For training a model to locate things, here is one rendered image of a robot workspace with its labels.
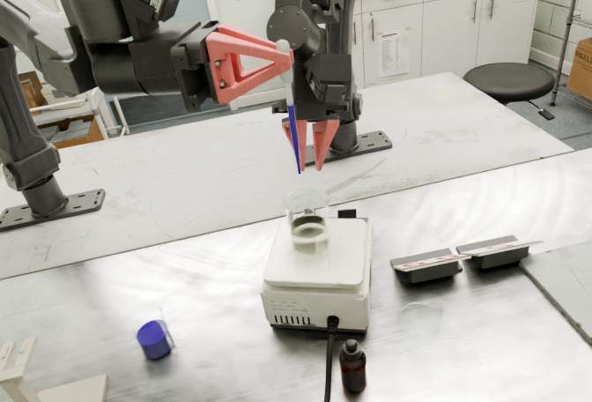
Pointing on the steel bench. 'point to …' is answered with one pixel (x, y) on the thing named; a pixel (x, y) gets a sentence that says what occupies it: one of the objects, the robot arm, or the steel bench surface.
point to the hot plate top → (353, 236)
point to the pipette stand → (85, 390)
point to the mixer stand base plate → (566, 281)
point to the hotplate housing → (322, 302)
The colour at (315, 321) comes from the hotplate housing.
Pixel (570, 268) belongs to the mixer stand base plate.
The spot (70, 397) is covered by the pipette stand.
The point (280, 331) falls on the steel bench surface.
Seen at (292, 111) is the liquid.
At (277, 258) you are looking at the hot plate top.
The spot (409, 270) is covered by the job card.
